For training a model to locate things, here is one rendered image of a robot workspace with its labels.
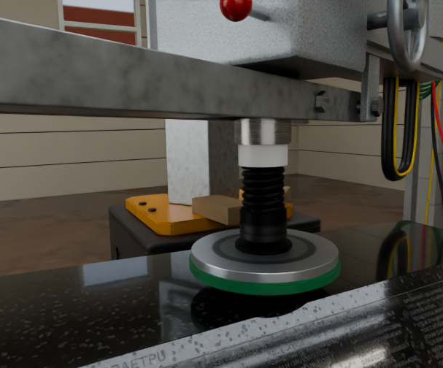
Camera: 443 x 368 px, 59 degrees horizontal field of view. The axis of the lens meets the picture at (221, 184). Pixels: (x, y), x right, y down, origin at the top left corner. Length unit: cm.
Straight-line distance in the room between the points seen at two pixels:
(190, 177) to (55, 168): 535
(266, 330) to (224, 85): 30
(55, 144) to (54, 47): 631
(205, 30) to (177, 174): 93
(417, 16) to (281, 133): 23
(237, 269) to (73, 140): 618
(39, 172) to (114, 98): 631
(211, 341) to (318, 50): 35
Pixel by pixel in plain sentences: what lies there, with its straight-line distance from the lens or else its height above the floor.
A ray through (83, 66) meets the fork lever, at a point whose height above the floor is 110.
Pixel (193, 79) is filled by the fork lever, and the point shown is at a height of 110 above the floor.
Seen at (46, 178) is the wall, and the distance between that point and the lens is 662.
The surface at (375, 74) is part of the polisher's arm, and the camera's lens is 71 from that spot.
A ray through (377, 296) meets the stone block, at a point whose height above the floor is 81.
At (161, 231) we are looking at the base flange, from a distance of 117.
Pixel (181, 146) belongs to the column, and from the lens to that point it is 136.
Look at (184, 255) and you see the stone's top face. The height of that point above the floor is 82.
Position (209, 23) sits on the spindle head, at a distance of 50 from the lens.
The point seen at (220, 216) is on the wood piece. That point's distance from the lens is 112.
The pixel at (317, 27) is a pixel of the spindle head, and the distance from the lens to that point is 46.
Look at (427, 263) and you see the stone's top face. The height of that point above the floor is 82.
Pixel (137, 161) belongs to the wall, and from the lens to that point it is 682.
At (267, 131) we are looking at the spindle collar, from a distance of 52.
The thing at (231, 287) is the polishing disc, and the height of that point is 86.
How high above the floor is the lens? 106
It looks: 9 degrees down
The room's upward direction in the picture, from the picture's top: 1 degrees counter-clockwise
